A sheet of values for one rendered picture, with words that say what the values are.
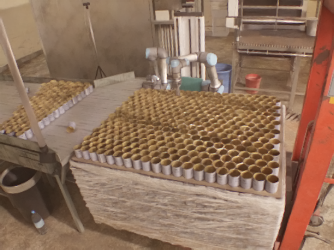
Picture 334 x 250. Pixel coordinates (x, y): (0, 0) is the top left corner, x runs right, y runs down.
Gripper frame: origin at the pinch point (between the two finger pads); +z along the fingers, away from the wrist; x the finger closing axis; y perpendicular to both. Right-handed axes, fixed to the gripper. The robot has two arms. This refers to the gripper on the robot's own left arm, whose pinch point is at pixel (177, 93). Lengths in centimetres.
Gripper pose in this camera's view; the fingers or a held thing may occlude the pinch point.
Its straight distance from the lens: 240.8
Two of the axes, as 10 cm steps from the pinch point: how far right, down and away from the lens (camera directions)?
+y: 9.2, 1.0, -3.7
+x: 3.7, -5.1, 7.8
